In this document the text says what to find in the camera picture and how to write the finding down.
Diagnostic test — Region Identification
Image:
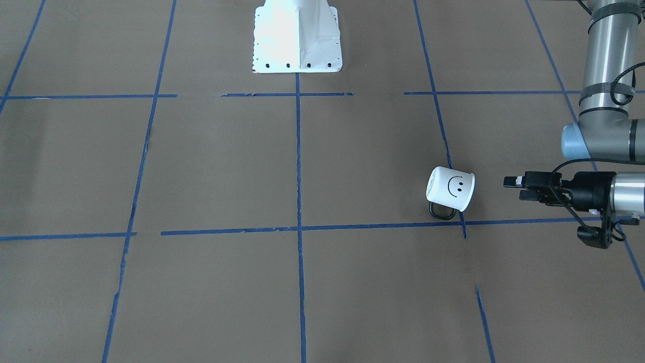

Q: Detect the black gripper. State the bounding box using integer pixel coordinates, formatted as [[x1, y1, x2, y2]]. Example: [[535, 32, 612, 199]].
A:
[[503, 171, 616, 212]]

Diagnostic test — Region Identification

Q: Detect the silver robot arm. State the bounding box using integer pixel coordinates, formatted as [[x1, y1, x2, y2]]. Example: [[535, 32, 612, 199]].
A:
[[561, 1, 643, 164]]

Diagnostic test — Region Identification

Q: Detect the white mug with smiley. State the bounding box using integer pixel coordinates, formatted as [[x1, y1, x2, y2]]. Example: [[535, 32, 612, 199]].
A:
[[425, 167, 476, 221]]

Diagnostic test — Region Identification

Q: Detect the brown paper table cover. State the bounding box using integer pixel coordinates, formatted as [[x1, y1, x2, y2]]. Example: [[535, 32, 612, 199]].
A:
[[2, 1, 643, 362]]

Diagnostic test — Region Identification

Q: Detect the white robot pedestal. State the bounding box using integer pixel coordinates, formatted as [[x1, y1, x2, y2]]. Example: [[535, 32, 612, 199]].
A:
[[251, 1, 343, 74]]

